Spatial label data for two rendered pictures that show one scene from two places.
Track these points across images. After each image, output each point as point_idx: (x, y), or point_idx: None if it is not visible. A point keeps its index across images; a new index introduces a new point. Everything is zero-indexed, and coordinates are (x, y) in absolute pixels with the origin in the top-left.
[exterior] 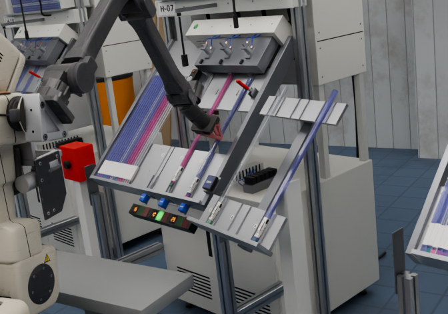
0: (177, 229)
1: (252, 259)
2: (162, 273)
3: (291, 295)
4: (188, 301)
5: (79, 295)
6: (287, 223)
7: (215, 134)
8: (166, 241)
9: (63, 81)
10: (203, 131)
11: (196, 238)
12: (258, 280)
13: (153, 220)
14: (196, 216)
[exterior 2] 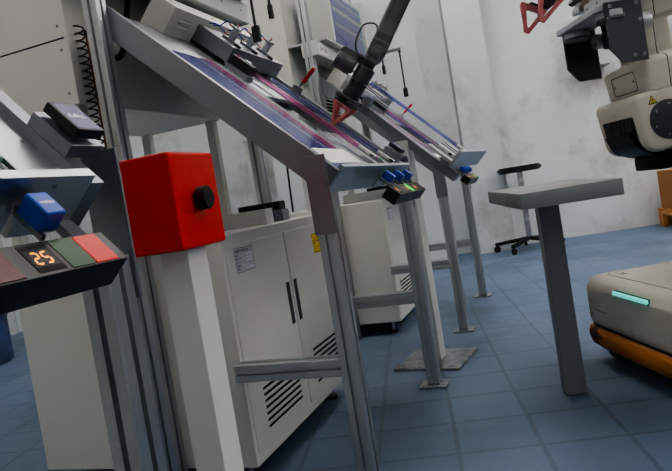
0: (414, 198)
1: (321, 290)
2: (500, 190)
3: (425, 238)
4: (280, 443)
5: (578, 179)
6: (416, 174)
7: (334, 118)
8: (245, 350)
9: None
10: (359, 103)
11: (278, 307)
12: (328, 315)
13: (411, 193)
14: (275, 269)
